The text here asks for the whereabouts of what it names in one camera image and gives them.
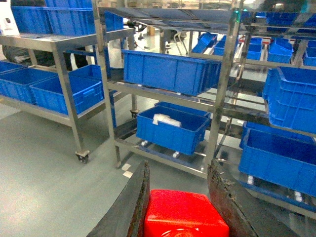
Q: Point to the blue crate with white item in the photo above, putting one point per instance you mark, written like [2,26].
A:
[183,138]

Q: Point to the blue crate right middle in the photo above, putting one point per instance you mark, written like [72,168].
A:
[291,96]

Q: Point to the blue crate lower right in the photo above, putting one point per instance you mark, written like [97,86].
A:
[287,162]

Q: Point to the blue crate middle shelf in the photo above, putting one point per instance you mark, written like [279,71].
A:
[186,75]

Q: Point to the stainless steel shelf rack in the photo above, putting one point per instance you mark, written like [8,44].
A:
[140,11]

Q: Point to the red one-stud toy block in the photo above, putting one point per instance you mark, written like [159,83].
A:
[172,213]

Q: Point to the stainless steel cart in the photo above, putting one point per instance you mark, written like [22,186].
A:
[58,45]

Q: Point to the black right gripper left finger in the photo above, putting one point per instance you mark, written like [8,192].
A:
[126,216]

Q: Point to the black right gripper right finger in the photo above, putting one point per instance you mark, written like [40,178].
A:
[243,213]

